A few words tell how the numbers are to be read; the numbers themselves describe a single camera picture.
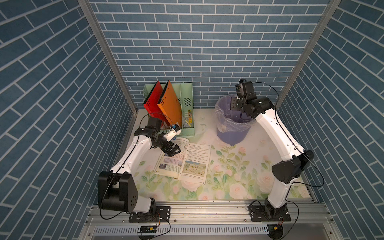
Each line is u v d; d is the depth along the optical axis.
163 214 0.73
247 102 0.57
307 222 0.74
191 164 0.91
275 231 0.71
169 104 1.02
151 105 0.85
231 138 1.00
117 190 0.42
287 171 0.48
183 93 1.05
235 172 0.89
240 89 0.59
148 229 0.72
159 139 0.70
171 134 0.74
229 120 0.79
